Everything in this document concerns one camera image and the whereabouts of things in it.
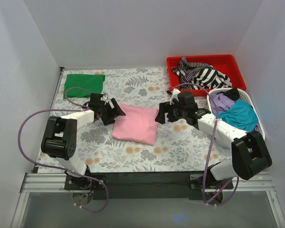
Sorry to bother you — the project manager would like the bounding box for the pink t-shirt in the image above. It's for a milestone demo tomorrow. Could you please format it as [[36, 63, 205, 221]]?
[[112, 104, 159, 146]]

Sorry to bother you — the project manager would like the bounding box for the green t-shirt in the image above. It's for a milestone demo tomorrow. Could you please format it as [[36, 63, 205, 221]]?
[[63, 74, 105, 99]]

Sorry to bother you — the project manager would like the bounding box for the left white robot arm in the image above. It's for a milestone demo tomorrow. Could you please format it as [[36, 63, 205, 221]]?
[[41, 93, 126, 190]]

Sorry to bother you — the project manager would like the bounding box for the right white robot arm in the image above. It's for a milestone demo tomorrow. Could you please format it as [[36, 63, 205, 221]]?
[[155, 89, 272, 189]]

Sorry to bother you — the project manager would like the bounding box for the floral table mat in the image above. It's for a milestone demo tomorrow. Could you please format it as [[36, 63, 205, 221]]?
[[34, 67, 257, 173]]

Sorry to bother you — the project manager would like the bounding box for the black white striped shirt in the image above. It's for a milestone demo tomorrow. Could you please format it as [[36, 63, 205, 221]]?
[[172, 57, 232, 89]]

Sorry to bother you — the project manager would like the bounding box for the lavender t-shirt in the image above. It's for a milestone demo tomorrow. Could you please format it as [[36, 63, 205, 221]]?
[[209, 94, 235, 114]]

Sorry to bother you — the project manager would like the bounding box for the black garment in basket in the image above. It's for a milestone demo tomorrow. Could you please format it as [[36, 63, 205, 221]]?
[[223, 87, 240, 101]]

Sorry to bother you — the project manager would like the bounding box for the teal t-shirt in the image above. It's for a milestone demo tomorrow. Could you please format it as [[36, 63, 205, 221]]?
[[218, 99, 258, 132]]

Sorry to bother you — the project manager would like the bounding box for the red plastic bin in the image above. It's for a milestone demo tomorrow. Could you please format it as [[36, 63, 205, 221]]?
[[167, 54, 247, 91]]

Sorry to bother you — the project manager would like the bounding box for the white laundry basket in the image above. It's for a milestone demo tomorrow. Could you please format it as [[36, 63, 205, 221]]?
[[206, 87, 266, 149]]

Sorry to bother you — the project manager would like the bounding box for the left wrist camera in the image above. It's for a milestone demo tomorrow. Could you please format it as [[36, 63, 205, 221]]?
[[101, 93, 109, 103]]

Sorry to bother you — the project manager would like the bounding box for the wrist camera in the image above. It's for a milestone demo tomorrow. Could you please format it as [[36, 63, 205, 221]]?
[[101, 93, 109, 103], [170, 88, 181, 105]]

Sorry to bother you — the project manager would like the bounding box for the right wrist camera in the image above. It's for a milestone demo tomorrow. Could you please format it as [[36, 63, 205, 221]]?
[[170, 88, 181, 105]]

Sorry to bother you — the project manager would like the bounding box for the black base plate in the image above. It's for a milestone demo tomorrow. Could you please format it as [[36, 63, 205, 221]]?
[[64, 171, 238, 201]]

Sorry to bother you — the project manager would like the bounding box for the aluminium frame rail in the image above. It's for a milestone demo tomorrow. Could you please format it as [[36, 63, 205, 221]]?
[[11, 171, 285, 228]]

